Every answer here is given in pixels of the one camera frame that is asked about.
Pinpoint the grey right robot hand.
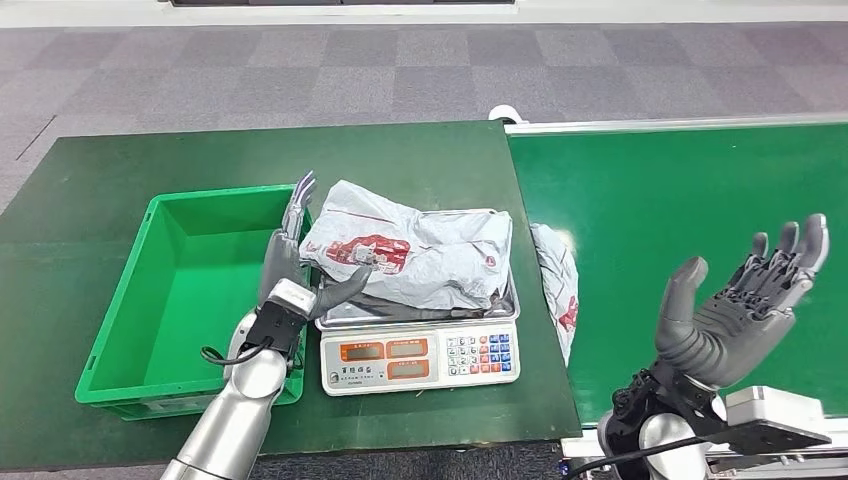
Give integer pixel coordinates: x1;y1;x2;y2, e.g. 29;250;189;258
654;213;831;391

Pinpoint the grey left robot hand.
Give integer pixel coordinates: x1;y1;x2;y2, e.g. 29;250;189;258
258;172;374;318

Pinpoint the white package with red print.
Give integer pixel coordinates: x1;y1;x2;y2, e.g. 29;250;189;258
529;222;581;368
299;178;515;313

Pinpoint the white conveyor roller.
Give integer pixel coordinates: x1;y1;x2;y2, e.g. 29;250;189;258
488;104;528;127

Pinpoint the green plastic crate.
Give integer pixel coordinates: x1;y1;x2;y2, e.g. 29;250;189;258
74;184;314;422

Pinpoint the electronic scale with steel tray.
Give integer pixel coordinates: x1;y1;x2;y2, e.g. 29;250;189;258
314;208;523;397

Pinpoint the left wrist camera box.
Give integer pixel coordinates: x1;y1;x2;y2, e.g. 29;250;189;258
243;278;318;356

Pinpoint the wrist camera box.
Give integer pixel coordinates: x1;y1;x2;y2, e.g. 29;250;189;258
702;386;833;458
243;278;318;356

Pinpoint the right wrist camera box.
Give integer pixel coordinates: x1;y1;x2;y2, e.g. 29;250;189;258
702;386;833;458

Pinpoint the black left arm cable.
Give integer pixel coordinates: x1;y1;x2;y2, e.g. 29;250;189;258
200;339;274;368

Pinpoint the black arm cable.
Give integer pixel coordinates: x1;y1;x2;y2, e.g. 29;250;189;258
200;339;274;368
563;435;711;480

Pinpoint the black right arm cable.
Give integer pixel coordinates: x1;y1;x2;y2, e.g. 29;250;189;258
563;435;711;480

